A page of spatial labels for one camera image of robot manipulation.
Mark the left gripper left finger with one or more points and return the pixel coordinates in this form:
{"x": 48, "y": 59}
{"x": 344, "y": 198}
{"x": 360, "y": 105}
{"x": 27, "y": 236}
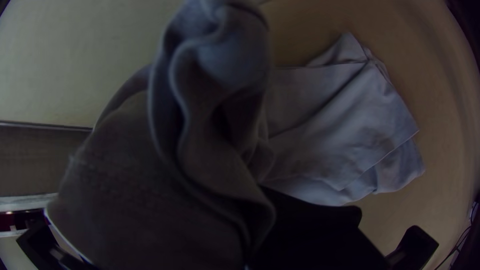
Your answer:
{"x": 48, "y": 251}

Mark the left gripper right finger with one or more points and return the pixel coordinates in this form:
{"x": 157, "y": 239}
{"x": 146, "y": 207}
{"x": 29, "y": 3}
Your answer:
{"x": 318, "y": 240}

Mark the light grey t-shirt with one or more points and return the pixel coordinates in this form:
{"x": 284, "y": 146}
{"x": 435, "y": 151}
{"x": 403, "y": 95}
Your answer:
{"x": 187, "y": 168}

